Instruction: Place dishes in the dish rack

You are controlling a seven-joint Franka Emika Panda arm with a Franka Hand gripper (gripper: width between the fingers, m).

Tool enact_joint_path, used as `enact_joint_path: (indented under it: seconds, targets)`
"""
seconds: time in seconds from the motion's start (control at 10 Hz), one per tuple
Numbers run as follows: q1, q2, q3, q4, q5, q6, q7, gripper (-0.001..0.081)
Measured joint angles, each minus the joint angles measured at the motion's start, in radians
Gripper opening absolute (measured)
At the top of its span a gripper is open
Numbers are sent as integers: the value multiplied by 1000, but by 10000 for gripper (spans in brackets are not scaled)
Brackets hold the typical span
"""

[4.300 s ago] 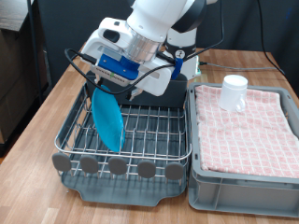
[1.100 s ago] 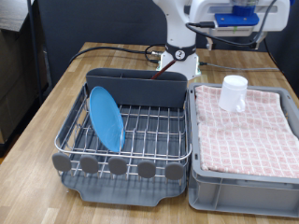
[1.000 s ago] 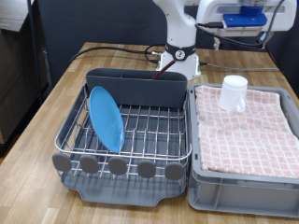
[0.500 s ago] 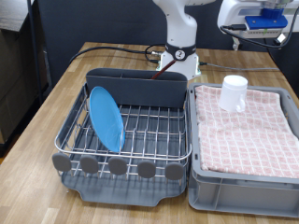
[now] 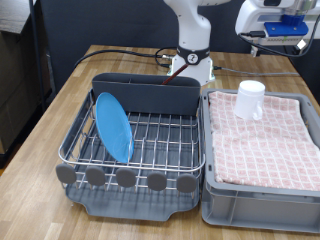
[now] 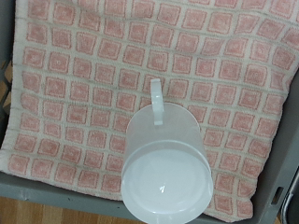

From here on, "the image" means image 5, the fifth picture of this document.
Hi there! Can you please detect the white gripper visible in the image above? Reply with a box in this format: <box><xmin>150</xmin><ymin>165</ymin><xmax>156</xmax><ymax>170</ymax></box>
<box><xmin>234</xmin><ymin>0</ymin><xmax>320</xmax><ymax>58</ymax></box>

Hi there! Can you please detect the translucent plastic cup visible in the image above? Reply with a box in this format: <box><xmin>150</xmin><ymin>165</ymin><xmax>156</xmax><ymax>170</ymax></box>
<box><xmin>233</xmin><ymin>79</ymin><xmax>267</xmax><ymax>121</ymax></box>

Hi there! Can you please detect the blue round plate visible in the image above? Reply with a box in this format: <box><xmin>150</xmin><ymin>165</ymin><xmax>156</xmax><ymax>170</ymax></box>
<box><xmin>95</xmin><ymin>91</ymin><xmax>135</xmax><ymax>165</ymax></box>

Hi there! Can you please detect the pink checkered cloth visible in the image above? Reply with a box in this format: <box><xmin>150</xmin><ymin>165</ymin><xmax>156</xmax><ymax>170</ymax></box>
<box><xmin>208</xmin><ymin>90</ymin><xmax>320</xmax><ymax>192</ymax></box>

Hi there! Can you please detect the dark grey cutlery holder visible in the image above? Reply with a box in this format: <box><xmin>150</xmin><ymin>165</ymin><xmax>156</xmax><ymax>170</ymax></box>
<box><xmin>91</xmin><ymin>72</ymin><xmax>202</xmax><ymax>117</ymax></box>

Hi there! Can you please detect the grey plastic crate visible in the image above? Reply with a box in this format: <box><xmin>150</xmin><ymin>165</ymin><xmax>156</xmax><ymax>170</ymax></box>
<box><xmin>200</xmin><ymin>88</ymin><xmax>320</xmax><ymax>234</ymax></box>

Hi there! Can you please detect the dark grey partition panel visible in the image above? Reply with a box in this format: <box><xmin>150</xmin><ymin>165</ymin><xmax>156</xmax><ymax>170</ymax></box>
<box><xmin>34</xmin><ymin>0</ymin><xmax>320</xmax><ymax>94</ymax></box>

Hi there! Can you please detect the grey plastic drain tray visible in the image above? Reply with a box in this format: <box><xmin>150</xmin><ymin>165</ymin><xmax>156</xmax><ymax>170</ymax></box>
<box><xmin>58</xmin><ymin>88</ymin><xmax>203</xmax><ymax>222</ymax></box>

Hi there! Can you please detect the black metal pole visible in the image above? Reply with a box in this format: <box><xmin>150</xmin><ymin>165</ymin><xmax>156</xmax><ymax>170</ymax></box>
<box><xmin>28</xmin><ymin>0</ymin><xmax>48</xmax><ymax>113</ymax></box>

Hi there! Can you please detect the brown cardboard box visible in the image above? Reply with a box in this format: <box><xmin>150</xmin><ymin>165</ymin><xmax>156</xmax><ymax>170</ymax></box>
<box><xmin>0</xmin><ymin>28</ymin><xmax>53</xmax><ymax>156</ymax></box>

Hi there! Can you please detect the grey shelf board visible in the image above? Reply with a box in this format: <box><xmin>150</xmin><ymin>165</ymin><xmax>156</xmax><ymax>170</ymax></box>
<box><xmin>0</xmin><ymin>0</ymin><xmax>36</xmax><ymax>34</ymax></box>

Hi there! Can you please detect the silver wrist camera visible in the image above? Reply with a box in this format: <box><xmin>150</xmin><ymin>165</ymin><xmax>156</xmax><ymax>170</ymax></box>
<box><xmin>259</xmin><ymin>34</ymin><xmax>308</xmax><ymax>48</ymax></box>

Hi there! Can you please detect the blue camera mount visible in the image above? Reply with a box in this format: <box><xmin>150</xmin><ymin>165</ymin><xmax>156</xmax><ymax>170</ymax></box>
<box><xmin>263</xmin><ymin>13</ymin><xmax>310</xmax><ymax>38</ymax></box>

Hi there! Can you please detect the black camera cable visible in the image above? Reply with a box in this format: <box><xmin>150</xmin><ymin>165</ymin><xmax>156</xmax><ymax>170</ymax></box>
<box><xmin>237</xmin><ymin>13</ymin><xmax>320</xmax><ymax>58</ymax></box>

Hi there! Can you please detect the metal wire dish rack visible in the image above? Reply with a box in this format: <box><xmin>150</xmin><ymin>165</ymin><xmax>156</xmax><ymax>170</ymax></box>
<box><xmin>58</xmin><ymin>88</ymin><xmax>206</xmax><ymax>195</ymax></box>

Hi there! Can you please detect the thick black cable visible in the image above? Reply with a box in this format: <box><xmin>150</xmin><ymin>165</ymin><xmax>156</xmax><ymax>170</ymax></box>
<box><xmin>73</xmin><ymin>46</ymin><xmax>179</xmax><ymax>69</ymax></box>

